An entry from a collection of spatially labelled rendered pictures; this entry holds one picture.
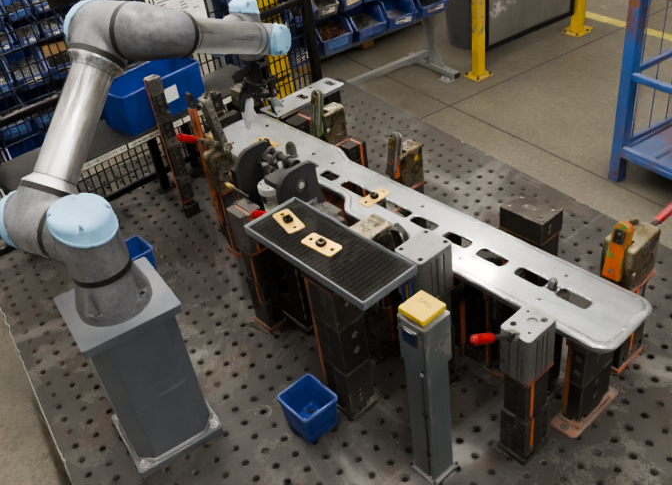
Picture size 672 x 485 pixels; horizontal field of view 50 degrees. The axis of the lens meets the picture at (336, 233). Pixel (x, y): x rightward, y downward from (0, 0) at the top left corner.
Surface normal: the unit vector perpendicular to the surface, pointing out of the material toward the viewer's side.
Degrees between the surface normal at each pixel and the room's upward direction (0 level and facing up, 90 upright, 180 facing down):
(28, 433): 0
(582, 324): 0
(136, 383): 90
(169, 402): 90
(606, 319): 0
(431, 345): 90
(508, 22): 91
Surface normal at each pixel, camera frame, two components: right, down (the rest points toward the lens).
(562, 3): 0.43, 0.50
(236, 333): -0.13, -0.80
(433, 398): 0.65, 0.38
